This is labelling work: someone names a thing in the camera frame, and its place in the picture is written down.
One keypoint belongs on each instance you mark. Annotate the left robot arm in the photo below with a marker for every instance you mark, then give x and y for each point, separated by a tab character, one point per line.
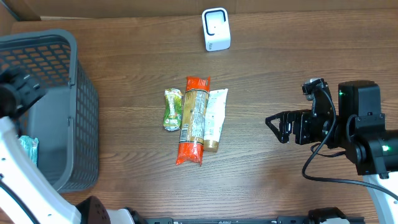
26	195

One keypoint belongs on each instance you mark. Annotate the teal snack packet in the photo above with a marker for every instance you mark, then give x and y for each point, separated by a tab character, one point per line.
30	147

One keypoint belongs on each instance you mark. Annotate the orange pasta package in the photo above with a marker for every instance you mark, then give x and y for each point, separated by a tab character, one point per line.
191	142

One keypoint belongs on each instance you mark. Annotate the grey plastic mesh basket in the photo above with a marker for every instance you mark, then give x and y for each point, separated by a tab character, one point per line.
65	120

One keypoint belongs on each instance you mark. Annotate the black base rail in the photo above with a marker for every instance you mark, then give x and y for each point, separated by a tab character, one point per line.
328	215

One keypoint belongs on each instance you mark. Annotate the green snack pouch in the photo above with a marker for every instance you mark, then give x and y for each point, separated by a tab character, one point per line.
173	109

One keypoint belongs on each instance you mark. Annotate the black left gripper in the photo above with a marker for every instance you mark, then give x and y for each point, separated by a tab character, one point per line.
29	88

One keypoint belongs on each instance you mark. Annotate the white barcode scanner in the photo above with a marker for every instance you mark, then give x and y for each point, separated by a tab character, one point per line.
216	29

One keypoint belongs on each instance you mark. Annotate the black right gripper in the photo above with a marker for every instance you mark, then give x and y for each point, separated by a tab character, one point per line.
299	118

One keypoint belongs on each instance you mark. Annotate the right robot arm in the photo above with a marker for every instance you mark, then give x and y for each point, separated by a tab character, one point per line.
358	126

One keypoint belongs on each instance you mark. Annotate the white tube gold cap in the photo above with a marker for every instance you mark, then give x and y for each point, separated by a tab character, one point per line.
214	119

